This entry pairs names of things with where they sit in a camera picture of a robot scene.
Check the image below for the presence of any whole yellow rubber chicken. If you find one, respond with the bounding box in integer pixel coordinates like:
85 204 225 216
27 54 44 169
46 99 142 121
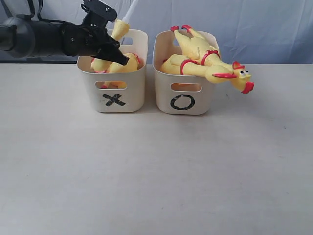
160 54 237 84

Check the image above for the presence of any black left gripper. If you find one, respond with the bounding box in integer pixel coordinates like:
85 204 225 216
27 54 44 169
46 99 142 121
60 0 129 65

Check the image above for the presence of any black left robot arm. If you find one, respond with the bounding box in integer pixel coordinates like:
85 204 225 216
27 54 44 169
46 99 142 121
0 0 129 65

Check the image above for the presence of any cream bin marked X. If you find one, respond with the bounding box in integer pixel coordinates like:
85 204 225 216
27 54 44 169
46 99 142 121
77 29 149 113

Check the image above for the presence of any headless yellow rubber chicken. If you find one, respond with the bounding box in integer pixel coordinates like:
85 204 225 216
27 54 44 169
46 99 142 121
100 53 140 89

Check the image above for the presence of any severed chicken head with tube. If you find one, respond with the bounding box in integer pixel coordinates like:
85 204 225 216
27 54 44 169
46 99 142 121
91 0 138 72

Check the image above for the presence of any cream bin marked O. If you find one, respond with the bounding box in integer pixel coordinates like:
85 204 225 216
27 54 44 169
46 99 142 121
153 31 215 115

